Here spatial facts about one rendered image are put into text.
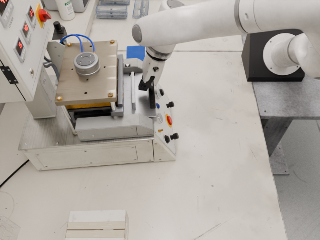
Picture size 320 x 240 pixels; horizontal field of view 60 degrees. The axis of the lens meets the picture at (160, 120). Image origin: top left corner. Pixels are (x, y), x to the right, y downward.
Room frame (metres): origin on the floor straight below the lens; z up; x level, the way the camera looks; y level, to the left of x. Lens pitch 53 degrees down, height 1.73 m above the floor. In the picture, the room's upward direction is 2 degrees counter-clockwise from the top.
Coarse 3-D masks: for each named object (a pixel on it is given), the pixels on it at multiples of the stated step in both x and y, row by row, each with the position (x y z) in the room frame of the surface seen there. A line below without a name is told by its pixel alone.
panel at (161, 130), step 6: (162, 96) 0.79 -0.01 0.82; (156, 102) 0.70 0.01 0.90; (162, 102) 0.75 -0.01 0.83; (168, 102) 0.81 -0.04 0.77; (156, 108) 0.67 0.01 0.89; (162, 108) 0.72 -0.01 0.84; (168, 108) 0.77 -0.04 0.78; (162, 114) 0.68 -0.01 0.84; (168, 114) 0.73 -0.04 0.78; (156, 126) 0.58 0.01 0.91; (162, 126) 0.61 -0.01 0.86; (168, 126) 0.65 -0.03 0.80; (156, 132) 0.55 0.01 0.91; (162, 132) 0.58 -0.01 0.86; (168, 132) 0.62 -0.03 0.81; (162, 138) 0.55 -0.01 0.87; (168, 144) 0.55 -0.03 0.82; (174, 144) 0.59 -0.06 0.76; (174, 150) 0.56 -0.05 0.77
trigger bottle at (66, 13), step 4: (56, 0) 1.42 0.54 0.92; (60, 0) 1.42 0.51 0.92; (64, 0) 1.42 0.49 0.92; (68, 0) 1.44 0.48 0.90; (60, 4) 1.42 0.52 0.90; (64, 4) 1.42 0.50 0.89; (68, 4) 1.43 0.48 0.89; (60, 8) 1.42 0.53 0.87; (64, 8) 1.42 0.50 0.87; (68, 8) 1.43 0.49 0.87; (72, 8) 1.45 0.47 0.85; (60, 12) 1.42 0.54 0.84; (64, 12) 1.42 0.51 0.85; (68, 12) 1.42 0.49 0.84; (72, 12) 1.44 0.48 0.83; (60, 16) 1.43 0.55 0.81; (64, 16) 1.42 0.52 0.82; (68, 16) 1.42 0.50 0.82; (72, 16) 1.43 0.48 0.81
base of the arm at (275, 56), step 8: (272, 40) 1.04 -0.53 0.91; (280, 40) 1.04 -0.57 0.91; (288, 40) 0.92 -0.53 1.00; (264, 48) 1.02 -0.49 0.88; (272, 48) 1.01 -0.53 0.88; (280, 48) 0.93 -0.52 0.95; (264, 56) 0.99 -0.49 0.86; (272, 56) 0.97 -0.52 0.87; (280, 56) 0.91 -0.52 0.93; (288, 56) 0.86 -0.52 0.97; (272, 64) 0.96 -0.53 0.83; (280, 64) 0.92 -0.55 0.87; (288, 64) 0.88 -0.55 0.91; (296, 64) 0.84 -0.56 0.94; (272, 72) 0.94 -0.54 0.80; (280, 72) 0.93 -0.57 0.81; (288, 72) 0.93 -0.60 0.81
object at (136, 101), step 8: (128, 80) 0.75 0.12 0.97; (136, 80) 0.75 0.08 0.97; (128, 88) 0.71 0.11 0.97; (136, 88) 0.71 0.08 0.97; (128, 96) 0.67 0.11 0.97; (136, 96) 0.67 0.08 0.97; (144, 96) 0.67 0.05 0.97; (128, 104) 0.63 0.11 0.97; (136, 104) 0.63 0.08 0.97; (144, 104) 0.63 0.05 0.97; (72, 112) 0.60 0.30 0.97; (128, 112) 0.60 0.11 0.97; (136, 112) 0.60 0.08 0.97; (144, 112) 0.59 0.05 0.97; (152, 112) 0.59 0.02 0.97; (152, 120) 0.58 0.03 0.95
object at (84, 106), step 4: (80, 104) 0.57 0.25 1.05; (84, 104) 0.57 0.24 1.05; (88, 104) 0.57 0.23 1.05; (92, 104) 0.57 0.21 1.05; (96, 104) 0.57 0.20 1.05; (100, 104) 0.57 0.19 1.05; (104, 104) 0.57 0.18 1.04; (108, 104) 0.58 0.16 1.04; (116, 104) 0.58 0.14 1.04; (68, 108) 0.57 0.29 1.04; (72, 108) 0.57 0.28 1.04; (76, 108) 0.57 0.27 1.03; (80, 108) 0.57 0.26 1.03; (84, 108) 0.57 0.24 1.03; (88, 108) 0.57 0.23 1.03; (92, 108) 0.57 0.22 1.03; (96, 108) 0.57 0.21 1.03; (100, 108) 0.57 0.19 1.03; (104, 108) 0.57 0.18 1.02; (108, 108) 0.58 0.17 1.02
